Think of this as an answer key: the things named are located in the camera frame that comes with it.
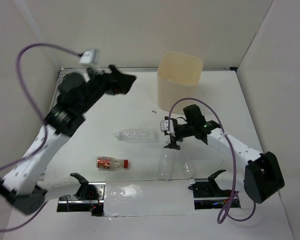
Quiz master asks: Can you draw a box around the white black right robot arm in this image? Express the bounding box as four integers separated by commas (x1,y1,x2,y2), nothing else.
160,104,285,204

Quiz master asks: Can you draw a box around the clear bottle white cap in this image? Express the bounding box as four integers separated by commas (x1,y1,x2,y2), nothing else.
178,156,196,187

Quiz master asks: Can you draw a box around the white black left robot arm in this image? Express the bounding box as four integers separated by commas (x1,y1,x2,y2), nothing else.
0,65,137,216

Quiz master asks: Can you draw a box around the clear capless plastic bottle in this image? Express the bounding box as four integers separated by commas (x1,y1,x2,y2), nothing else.
115,128,158,144

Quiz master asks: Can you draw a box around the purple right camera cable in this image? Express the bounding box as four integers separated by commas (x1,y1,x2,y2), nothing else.
168,97,256,225

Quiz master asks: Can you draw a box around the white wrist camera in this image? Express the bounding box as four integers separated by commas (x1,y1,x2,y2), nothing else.
160,119,175,134
79,48,100,66

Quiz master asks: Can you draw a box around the beige plastic bin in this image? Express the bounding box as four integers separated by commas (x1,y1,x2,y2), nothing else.
157,51,204,111

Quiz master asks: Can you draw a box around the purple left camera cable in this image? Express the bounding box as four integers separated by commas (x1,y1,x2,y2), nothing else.
0,43,85,232

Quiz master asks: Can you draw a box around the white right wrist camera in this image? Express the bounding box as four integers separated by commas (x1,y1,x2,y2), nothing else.
160,119,175,134

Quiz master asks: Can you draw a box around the purple camera cable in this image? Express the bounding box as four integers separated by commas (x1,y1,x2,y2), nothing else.
168,97,256,225
0,43,85,232

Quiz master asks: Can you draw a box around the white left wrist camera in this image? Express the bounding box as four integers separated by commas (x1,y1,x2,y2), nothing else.
79,48,100,66

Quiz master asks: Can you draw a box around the red cap labelled bottle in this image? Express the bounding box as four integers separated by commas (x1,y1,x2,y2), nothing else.
96,156,129,171

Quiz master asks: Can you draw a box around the clear crushed plastic bottle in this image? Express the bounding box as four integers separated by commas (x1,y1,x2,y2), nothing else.
157,148,175,181

